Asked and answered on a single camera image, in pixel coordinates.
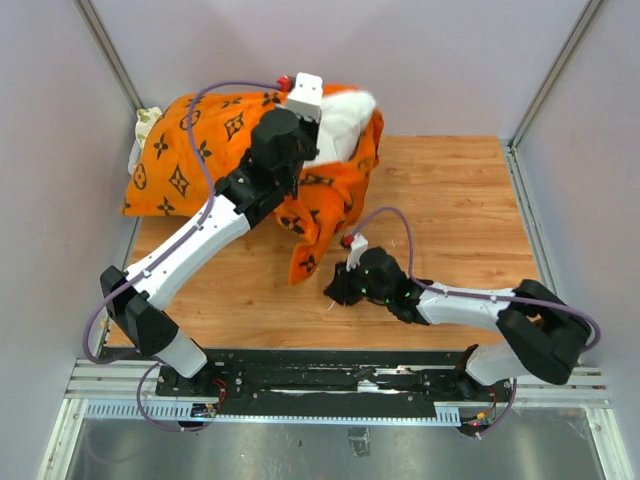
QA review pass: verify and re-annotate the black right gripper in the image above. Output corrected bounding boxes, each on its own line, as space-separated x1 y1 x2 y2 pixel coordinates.
323 255 391 306

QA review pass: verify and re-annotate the white pillow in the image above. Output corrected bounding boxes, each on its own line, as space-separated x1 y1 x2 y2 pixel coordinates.
307 90 377 168

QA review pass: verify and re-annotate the orange monogram pillowcase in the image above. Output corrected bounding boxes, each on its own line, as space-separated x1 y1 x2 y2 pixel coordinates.
121 84 384 285

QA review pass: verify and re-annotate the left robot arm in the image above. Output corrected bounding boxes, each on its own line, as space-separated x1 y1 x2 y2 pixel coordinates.
100 107 321 396

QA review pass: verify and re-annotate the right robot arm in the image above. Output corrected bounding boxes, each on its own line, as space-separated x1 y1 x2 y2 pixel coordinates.
324 247 596 400

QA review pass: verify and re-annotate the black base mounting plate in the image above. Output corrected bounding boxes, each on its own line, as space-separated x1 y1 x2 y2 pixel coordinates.
155 349 512 413

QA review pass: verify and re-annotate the floral patterned cloth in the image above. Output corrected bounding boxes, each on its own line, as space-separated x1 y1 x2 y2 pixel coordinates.
134 106 163 149

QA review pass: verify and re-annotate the white plastic bin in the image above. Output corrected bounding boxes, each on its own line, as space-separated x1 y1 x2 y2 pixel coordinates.
127 150 140 175

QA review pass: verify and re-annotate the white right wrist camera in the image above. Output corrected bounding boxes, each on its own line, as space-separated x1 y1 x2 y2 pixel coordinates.
343 233 368 272

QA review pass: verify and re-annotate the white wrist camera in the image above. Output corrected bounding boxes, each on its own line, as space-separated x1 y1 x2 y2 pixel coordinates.
343 233 368 272
284 72 324 123

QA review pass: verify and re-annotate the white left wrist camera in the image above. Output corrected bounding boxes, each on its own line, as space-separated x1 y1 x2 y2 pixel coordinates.
284 72 324 123

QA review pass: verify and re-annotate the slotted aluminium cable rail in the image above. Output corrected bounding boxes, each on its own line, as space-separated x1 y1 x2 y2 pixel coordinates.
84 400 462 427

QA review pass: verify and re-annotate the right aluminium frame post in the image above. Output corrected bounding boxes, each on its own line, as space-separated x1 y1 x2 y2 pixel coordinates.
508 0 609 147

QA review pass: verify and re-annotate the aluminium frame post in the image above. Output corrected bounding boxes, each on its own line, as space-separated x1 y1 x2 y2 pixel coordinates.
73 0 143 112
508 0 609 147

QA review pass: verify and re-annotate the left aluminium frame post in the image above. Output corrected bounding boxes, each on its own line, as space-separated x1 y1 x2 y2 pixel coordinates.
73 0 143 112

